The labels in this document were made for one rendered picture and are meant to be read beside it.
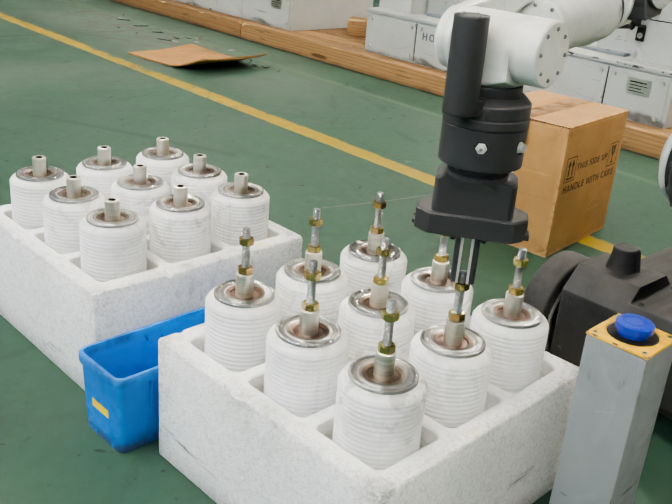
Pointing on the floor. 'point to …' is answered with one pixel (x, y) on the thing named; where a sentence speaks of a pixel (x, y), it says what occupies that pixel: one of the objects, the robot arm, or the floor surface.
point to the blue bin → (128, 382)
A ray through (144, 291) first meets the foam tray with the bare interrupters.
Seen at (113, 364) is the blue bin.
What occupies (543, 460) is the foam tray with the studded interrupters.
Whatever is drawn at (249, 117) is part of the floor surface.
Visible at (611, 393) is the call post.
